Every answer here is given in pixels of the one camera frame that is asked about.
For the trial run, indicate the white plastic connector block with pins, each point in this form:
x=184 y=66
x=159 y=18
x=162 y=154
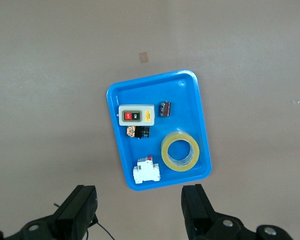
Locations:
x=146 y=171

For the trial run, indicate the grey on-off switch box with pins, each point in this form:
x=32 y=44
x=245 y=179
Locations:
x=137 y=108

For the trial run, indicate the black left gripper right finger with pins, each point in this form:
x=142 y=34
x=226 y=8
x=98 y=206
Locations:
x=197 y=212

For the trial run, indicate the small clear tape patch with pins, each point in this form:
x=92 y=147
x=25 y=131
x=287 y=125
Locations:
x=143 y=57

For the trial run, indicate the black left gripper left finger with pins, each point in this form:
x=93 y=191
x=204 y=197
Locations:
x=75 y=212

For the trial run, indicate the black orange push button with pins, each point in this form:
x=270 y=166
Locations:
x=140 y=132

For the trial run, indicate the yellow clear tape roll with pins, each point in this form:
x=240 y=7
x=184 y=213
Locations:
x=166 y=152

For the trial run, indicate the blue plastic tray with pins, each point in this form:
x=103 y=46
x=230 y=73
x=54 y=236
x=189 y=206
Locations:
x=185 y=105

